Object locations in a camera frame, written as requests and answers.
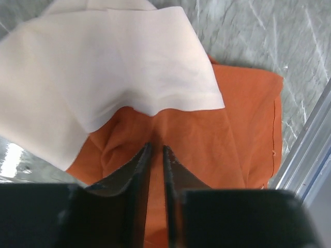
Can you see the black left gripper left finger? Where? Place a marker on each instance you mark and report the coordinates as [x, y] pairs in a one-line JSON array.
[[123, 196]]

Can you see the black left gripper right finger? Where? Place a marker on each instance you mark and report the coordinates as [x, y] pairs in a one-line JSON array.
[[177, 179]]

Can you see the orange and beige underwear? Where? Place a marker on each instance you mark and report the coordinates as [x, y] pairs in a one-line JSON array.
[[88, 83]]

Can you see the aluminium mounting rail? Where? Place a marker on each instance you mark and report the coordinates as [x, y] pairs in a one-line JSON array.
[[303, 167]]

